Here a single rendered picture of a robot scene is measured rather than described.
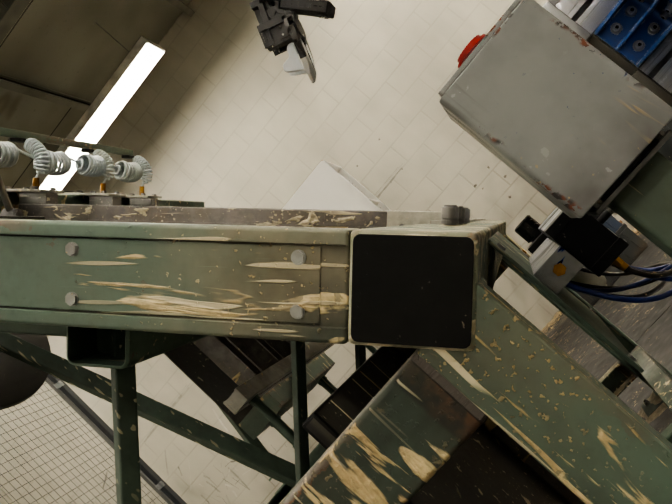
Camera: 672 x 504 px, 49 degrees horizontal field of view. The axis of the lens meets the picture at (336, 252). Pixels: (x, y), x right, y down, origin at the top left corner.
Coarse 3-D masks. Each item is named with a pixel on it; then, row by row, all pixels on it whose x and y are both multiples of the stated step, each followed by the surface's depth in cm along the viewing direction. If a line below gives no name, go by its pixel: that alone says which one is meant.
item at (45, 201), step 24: (24, 144) 191; (24, 192) 189; (48, 192) 189; (48, 216) 188; (72, 216) 186; (96, 216) 184; (120, 216) 183; (144, 216) 181; (168, 216) 180; (192, 216) 178; (216, 216) 177; (240, 216) 176; (264, 216) 174; (288, 216) 173; (312, 216) 171; (336, 216) 170; (360, 216) 169; (384, 216) 168; (408, 216) 166; (432, 216) 165
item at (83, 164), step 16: (0, 128) 185; (0, 144) 176; (64, 144) 211; (80, 144) 219; (96, 144) 228; (0, 160) 176; (16, 160) 181; (48, 160) 191; (64, 160) 197; (80, 160) 212; (96, 160) 214; (96, 176) 217; (128, 176) 231
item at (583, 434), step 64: (512, 320) 67; (576, 320) 274; (384, 384) 109; (448, 384) 69; (512, 384) 67; (576, 384) 66; (320, 448) 293; (384, 448) 71; (448, 448) 69; (512, 448) 126; (576, 448) 66; (640, 448) 65
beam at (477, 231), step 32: (480, 224) 132; (352, 256) 70; (384, 256) 69; (416, 256) 68; (448, 256) 67; (480, 256) 72; (352, 288) 70; (384, 288) 69; (416, 288) 68; (448, 288) 68; (352, 320) 70; (384, 320) 69; (416, 320) 68; (448, 320) 68
